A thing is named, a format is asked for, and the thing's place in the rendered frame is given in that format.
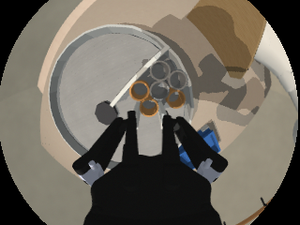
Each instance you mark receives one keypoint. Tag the grey metal bushing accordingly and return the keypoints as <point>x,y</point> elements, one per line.
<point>167,70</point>
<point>183,80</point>
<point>163,95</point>

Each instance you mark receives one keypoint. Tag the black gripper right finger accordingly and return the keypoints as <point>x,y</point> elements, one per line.
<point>205,160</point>

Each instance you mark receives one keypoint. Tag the bronze bushing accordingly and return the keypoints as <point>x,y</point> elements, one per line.
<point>179,102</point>
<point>139,97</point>
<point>149,112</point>

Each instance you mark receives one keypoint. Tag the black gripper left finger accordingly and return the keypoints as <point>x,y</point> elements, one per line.
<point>93,163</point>

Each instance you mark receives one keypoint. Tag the blue open crate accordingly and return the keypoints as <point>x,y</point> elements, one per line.
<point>209,136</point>

